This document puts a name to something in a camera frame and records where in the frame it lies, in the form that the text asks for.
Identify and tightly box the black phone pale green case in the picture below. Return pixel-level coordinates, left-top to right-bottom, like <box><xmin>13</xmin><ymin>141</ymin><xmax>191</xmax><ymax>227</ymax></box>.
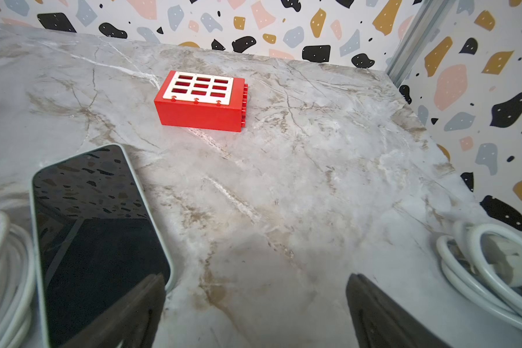
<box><xmin>30</xmin><ymin>144</ymin><xmax>175</xmax><ymax>347</ymax></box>

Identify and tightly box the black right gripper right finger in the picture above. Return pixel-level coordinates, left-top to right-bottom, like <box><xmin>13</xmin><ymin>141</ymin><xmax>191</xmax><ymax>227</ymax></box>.
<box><xmin>346</xmin><ymin>274</ymin><xmax>449</xmax><ymax>348</ymax></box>

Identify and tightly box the thick white power cord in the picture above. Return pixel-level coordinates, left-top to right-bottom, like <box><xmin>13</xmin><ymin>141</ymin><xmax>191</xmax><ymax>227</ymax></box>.
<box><xmin>436</xmin><ymin>220</ymin><xmax>522</xmax><ymax>341</ymax></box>

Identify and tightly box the red block white grid top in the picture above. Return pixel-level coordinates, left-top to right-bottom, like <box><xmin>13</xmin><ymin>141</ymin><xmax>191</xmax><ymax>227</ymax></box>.
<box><xmin>155</xmin><ymin>70</ymin><xmax>249</xmax><ymax>133</ymax></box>

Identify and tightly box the white charging cable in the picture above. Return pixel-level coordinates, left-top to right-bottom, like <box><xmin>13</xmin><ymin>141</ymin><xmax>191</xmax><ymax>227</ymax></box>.
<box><xmin>0</xmin><ymin>209</ymin><xmax>36</xmax><ymax>348</ymax></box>

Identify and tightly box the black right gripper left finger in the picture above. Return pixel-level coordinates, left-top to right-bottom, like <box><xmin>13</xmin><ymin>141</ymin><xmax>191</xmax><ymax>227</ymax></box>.
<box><xmin>63</xmin><ymin>273</ymin><xmax>166</xmax><ymax>347</ymax></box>

